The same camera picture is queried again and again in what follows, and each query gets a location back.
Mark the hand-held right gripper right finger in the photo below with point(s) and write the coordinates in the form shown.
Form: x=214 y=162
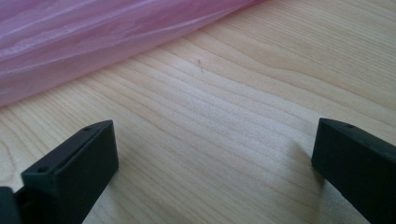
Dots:
x=358 y=168

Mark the pink translucent plastic bag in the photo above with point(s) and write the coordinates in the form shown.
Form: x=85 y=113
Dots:
x=77 y=37

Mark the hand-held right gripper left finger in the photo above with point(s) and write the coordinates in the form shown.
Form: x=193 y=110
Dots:
x=71 y=174

